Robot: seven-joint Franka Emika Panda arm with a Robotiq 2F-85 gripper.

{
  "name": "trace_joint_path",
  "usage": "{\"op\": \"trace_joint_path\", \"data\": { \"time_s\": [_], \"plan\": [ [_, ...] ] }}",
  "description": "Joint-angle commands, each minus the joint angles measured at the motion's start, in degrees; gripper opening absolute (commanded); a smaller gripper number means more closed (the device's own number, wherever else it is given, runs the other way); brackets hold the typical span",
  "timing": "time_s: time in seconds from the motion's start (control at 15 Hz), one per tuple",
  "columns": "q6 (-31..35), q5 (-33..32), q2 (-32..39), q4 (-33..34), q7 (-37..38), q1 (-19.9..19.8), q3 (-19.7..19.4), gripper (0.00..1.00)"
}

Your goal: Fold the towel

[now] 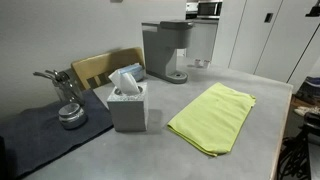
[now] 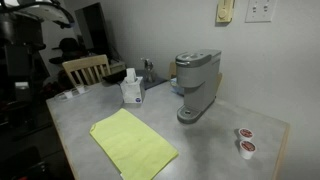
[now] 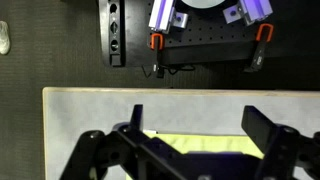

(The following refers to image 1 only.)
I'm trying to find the blue face mask box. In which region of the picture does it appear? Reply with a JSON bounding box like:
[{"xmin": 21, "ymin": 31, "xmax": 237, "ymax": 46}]
[{"xmin": 119, "ymin": 63, "xmax": 144, "ymax": 81}]

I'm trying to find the microwave oven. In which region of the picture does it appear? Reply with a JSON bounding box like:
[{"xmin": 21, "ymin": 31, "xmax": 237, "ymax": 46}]
[{"xmin": 197, "ymin": 0, "xmax": 223, "ymax": 19}]

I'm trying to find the coffee pod cup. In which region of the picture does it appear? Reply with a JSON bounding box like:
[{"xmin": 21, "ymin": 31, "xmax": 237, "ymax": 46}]
[
  {"xmin": 203, "ymin": 60, "xmax": 211, "ymax": 68},
  {"xmin": 194, "ymin": 59, "xmax": 201, "ymax": 67}
]

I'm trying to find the grey pod coffee maker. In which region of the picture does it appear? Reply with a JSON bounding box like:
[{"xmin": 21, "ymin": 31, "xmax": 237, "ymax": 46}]
[{"xmin": 142, "ymin": 20, "xmax": 193, "ymax": 84}]

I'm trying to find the round metal tin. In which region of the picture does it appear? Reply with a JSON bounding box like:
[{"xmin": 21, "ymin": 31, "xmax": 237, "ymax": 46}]
[{"xmin": 58, "ymin": 103, "xmax": 87, "ymax": 130}]

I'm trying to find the dark blue place mat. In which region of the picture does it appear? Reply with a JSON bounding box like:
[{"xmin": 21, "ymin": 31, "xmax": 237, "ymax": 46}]
[{"xmin": 0, "ymin": 90, "xmax": 113, "ymax": 178}]

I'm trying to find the wooden chair back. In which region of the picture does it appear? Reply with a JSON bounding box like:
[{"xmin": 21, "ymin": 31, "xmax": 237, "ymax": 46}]
[{"xmin": 71, "ymin": 47, "xmax": 145, "ymax": 90}]

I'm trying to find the yellow-green microfiber towel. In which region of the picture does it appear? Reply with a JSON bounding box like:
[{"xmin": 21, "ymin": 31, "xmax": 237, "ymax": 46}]
[{"xmin": 167, "ymin": 83, "xmax": 256, "ymax": 156}]

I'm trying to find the grey tissue box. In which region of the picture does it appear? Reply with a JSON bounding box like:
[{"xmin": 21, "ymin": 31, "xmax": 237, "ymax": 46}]
[{"xmin": 107, "ymin": 70, "xmax": 149, "ymax": 132}]

